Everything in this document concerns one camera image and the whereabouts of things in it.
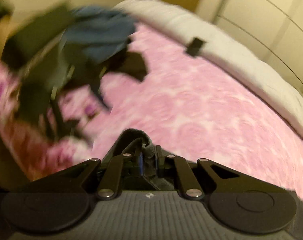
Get dark grey jeans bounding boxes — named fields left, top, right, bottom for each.
left=102, top=128, right=175, bottom=191

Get blue denim jeans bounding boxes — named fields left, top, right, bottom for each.
left=62, top=5, right=135, bottom=64

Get pink rose blanket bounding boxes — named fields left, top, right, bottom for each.
left=0, top=23, right=303, bottom=199

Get black folded garment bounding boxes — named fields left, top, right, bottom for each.
left=102, top=50, right=148, bottom=82

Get black smartphone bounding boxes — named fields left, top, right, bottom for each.
left=185, top=37, right=207, bottom=57

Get white striped duvet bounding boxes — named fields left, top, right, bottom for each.
left=114, top=0, right=303, bottom=139

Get cream sliding wardrobe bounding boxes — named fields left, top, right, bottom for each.
left=195, top=0, right=303, bottom=92

